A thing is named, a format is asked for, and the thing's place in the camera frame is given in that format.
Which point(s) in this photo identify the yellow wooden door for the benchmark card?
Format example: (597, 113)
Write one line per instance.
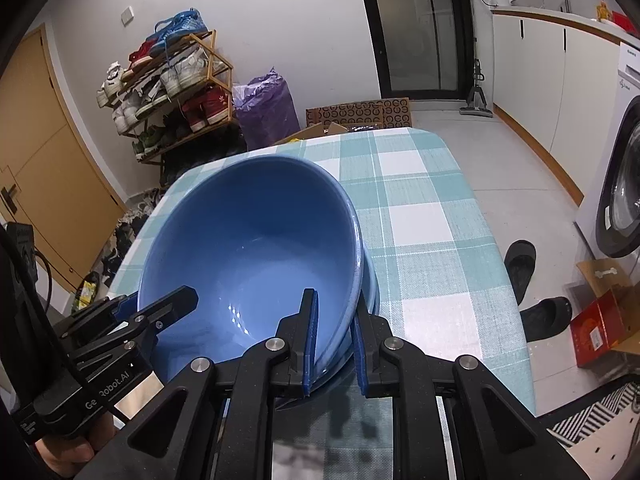
(50, 160)

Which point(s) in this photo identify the black framed glass door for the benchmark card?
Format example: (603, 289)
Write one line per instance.
(415, 25)

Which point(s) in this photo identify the white light switch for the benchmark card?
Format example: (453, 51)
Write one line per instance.
(128, 15)

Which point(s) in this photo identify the open cardboard box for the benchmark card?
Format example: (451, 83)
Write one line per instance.
(600, 272)

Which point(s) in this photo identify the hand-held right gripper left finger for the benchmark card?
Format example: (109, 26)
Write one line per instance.
(310, 340)

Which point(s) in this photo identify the black and white rug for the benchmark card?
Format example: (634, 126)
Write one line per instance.
(600, 415)

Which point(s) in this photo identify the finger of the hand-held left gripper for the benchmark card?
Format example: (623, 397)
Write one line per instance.
(170, 305)
(122, 307)

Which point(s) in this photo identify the brown patterned doormat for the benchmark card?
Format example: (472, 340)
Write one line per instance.
(360, 112)

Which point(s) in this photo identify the person's left hand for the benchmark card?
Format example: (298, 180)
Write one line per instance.
(70, 457)

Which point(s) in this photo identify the blue plastic bowl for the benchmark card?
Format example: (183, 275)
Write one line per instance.
(370, 290)
(250, 240)

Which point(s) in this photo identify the upright floor mop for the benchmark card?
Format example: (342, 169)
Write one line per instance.
(477, 100)

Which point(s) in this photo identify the white kitchen base cabinet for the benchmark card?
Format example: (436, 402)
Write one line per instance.
(540, 85)

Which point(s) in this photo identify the white washing machine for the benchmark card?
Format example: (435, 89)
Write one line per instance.
(625, 85)

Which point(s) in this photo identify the black slipper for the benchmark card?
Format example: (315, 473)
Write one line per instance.
(520, 270)
(545, 317)

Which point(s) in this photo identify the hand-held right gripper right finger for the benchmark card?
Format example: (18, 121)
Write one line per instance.
(362, 365)

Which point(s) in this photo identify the scattered shoes pile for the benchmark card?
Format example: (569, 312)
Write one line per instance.
(122, 240)

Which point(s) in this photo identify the teal checked tablecloth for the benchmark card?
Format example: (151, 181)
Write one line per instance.
(425, 260)

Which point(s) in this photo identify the flat cardboard box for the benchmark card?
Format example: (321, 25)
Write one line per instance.
(305, 135)

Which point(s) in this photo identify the wooden shoe rack with shoes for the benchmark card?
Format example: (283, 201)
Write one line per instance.
(185, 77)

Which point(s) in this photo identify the yellow soap bottle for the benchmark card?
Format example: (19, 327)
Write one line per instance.
(603, 11)

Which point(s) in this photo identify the red gift box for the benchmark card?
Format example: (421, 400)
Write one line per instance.
(597, 332)

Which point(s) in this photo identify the yellow snack wrappers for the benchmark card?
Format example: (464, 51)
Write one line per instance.
(85, 293)

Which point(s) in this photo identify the red container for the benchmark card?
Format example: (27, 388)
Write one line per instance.
(626, 22)

